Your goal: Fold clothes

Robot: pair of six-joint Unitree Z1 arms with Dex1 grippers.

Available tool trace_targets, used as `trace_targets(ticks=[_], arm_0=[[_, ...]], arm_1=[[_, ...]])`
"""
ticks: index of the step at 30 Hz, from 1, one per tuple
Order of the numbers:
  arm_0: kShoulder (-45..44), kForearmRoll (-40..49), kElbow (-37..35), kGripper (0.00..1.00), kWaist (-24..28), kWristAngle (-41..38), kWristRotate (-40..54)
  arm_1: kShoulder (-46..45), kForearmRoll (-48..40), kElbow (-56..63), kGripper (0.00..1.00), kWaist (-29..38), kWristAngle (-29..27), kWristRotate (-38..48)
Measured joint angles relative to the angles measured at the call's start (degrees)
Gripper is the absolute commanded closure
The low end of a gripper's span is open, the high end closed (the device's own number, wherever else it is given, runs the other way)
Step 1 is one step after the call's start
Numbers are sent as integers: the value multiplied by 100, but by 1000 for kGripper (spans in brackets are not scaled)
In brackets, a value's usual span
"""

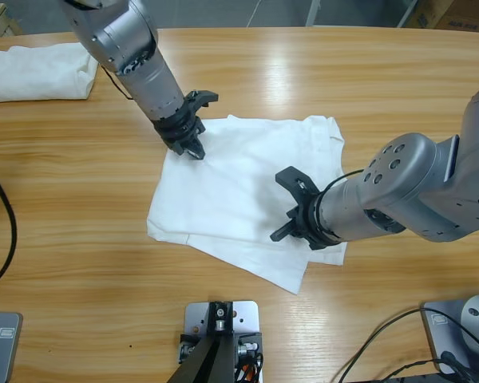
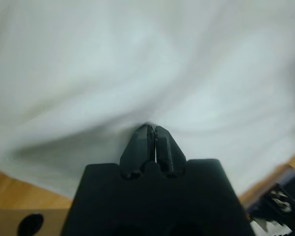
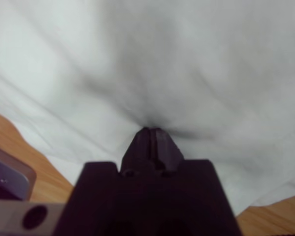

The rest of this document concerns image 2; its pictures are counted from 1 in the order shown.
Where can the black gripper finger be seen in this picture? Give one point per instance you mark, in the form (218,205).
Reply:
(135,152)
(169,152)

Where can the white T-shirt with black print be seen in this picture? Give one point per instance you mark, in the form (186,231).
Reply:
(147,61)

